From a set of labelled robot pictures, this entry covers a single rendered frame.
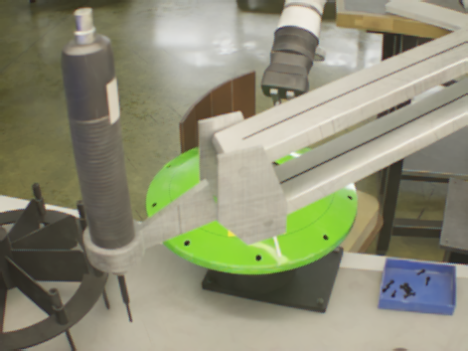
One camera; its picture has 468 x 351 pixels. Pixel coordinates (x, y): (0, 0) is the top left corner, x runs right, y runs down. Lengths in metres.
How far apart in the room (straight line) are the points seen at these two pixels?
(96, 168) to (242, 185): 0.11
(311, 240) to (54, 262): 0.38
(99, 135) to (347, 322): 0.61
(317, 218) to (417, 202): 1.90
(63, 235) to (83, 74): 0.61
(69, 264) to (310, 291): 0.37
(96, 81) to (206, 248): 0.46
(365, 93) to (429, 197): 2.32
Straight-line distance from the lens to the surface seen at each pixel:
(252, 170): 0.46
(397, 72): 0.51
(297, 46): 1.04
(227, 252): 0.82
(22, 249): 0.97
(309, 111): 0.49
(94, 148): 0.43
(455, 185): 1.38
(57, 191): 2.86
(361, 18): 1.92
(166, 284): 1.00
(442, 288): 1.02
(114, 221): 0.47
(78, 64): 0.40
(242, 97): 1.67
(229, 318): 0.94
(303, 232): 0.84
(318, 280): 0.99
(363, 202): 1.67
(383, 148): 0.52
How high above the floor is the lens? 1.62
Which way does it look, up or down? 35 degrees down
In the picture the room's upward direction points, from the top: straight up
